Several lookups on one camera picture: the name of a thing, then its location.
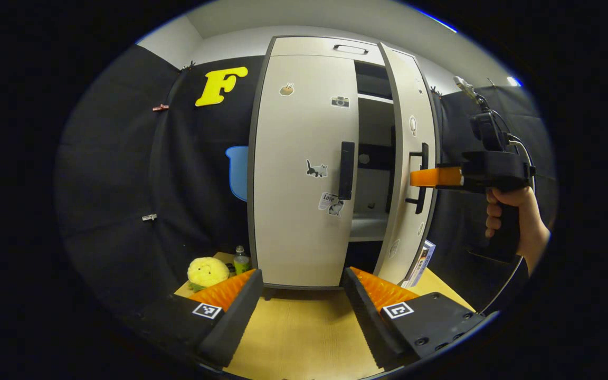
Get black backdrop cloth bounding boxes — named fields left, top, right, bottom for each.
left=55, top=45, right=558, bottom=317

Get white shoe cabinet door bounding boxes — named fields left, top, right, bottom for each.
left=375, top=42, right=438, bottom=286
left=251, top=54, right=360, bottom=288

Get yellow plush toy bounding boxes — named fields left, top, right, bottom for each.
left=187, top=257, right=230, bottom=292

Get thin book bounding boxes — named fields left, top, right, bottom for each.
left=402, top=240, right=436, bottom=289

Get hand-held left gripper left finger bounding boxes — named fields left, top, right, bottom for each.
left=125, top=269, right=265, bottom=368

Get white double-door shoe cabinet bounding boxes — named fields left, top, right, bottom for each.
left=247, top=35, right=439, bottom=291

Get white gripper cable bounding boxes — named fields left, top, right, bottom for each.
left=453, top=75, right=538, bottom=316

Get green bottle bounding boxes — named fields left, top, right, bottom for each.
left=233, top=245, right=251, bottom=275

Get black door handle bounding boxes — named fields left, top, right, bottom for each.
left=405, top=142, right=430, bottom=214
left=338, top=141, right=356, bottom=201

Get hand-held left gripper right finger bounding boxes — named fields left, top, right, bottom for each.
left=342, top=267, right=487, bottom=370

